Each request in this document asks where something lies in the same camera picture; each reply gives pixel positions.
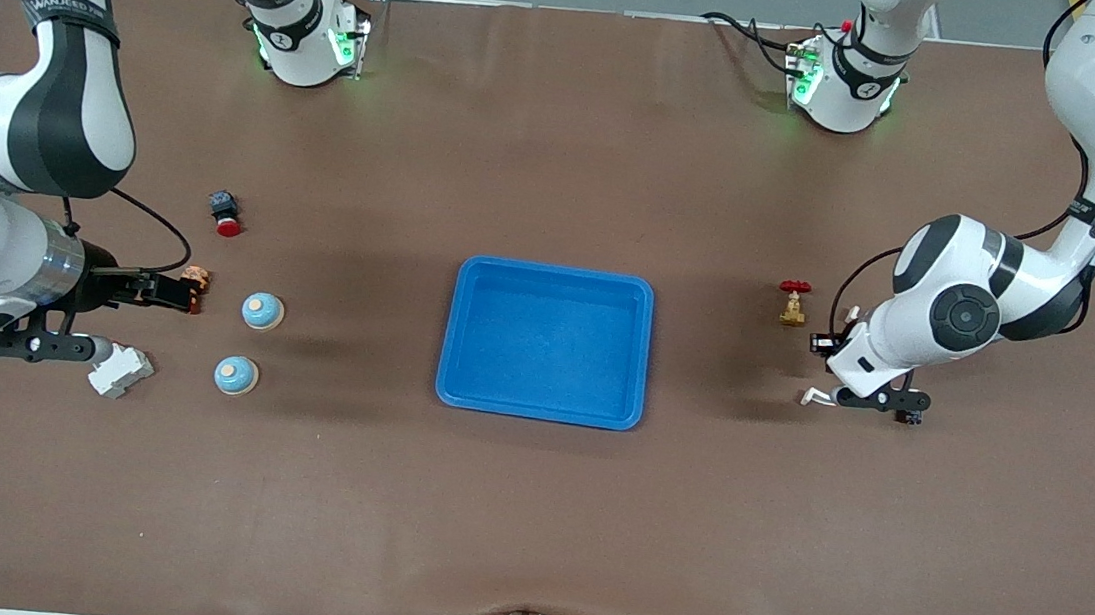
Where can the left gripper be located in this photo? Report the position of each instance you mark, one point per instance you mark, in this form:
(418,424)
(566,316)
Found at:
(822,344)

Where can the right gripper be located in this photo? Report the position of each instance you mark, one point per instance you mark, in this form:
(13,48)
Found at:
(100,287)

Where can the small black connector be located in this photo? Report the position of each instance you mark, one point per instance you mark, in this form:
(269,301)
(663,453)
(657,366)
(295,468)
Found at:
(913,420)

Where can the blue bell with cream knob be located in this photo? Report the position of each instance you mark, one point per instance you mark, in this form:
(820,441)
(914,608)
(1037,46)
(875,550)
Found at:
(261,312)
(234,376)

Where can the white curved plastic clamp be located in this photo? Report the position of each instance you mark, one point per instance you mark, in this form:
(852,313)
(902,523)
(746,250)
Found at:
(812,397)

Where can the white circuit breaker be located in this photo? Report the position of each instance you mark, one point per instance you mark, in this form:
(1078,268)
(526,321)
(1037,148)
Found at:
(124,374)

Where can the red push button black base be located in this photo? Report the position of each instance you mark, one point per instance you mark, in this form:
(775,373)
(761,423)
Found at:
(223,208)

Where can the blue plastic tray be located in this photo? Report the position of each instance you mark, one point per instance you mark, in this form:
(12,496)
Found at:
(544,347)

